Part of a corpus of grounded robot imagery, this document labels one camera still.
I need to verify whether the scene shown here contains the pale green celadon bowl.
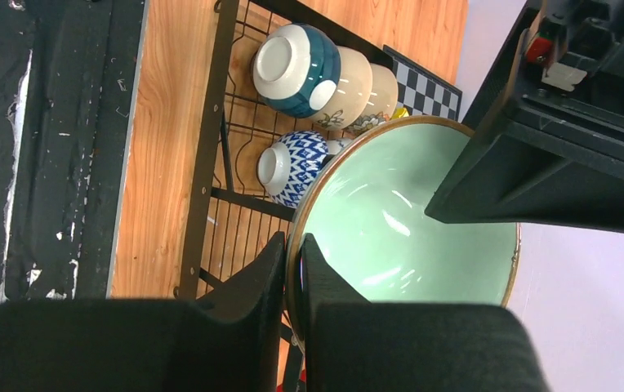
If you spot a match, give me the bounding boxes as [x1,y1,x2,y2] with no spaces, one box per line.
[286,115,521,343]

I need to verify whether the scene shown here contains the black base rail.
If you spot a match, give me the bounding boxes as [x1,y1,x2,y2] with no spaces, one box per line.
[0,1,149,304]

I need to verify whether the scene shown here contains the black and white chessboard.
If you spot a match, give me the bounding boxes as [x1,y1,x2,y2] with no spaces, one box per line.
[383,45,462,121]

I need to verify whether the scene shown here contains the beige floral bowl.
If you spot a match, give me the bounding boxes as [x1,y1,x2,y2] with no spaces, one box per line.
[346,64,399,136]
[310,47,372,131]

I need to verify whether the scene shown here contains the red toy window brick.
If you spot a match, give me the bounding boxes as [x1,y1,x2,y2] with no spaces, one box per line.
[275,369,306,392]

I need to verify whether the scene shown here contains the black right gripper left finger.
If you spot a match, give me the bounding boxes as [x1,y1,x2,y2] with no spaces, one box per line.
[0,232,285,391]

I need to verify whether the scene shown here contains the teal white dotted bowl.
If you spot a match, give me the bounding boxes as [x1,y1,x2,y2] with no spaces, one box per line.
[252,24,341,118]

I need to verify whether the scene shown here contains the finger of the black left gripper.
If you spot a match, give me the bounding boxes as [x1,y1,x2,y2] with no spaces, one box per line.
[426,29,624,233]

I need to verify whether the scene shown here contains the blue white geometric bowl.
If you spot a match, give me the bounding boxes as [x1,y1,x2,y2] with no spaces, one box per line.
[256,130,328,208]

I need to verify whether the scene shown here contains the black wire dish rack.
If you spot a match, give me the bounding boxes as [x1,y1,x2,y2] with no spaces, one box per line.
[173,0,394,392]

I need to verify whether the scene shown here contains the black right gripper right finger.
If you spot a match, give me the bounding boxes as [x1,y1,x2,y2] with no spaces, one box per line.
[298,234,549,391]

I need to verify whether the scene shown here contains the beige floral bowl lower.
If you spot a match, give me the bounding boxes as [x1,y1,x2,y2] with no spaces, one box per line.
[310,47,372,131]

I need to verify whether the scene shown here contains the yellow owl toy block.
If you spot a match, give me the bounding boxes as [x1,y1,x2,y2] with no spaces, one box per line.
[391,107,410,120]

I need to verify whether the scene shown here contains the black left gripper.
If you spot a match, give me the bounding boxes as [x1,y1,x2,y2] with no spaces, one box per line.
[523,1,624,131]

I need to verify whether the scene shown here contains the beige floral bowl upper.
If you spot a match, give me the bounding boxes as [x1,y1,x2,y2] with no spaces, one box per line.
[346,64,399,136]

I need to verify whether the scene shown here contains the white blue rose bowl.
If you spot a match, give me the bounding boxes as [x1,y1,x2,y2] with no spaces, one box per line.
[326,137,353,156]

